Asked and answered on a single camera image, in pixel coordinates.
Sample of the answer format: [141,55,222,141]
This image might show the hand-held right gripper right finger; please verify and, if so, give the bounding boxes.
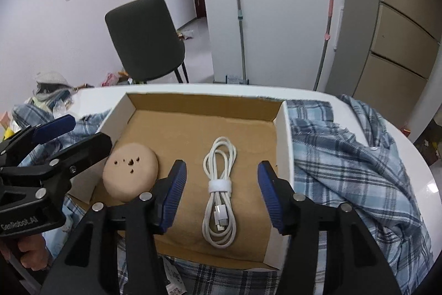
[257,160,403,295]

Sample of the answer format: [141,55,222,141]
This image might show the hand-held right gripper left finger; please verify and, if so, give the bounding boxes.
[41,160,189,295]

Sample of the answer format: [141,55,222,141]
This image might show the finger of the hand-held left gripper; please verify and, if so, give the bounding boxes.
[0,114,77,168]
[0,132,113,194]

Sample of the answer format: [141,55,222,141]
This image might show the white cable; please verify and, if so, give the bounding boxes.
[202,137,238,249]

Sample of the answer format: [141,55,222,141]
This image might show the white cardboard box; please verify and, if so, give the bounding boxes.
[67,91,295,271]

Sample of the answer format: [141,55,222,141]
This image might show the person's left hand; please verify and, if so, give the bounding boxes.
[0,234,53,271]

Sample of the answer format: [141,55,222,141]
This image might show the grey cloth hat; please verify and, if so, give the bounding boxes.
[33,71,75,102]

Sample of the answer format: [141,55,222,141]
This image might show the beige round sponge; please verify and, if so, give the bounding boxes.
[102,143,159,203]

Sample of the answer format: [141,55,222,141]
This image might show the pink snack packets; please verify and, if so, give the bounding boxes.
[102,71,133,87]

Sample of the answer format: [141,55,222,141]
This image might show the white paper label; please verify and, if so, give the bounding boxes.
[162,255,189,295]

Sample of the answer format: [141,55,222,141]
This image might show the blue plaid shirt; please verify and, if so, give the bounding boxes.
[14,95,434,295]

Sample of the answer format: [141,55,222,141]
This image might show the dark grey chair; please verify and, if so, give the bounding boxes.
[104,0,190,85]

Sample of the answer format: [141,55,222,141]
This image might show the gold refrigerator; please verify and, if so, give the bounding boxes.
[325,0,442,130]

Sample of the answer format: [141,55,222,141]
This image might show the pink-handled mop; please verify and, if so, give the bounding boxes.
[312,0,335,92]

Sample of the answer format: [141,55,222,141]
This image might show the grey mop handle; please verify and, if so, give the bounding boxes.
[228,0,250,85]

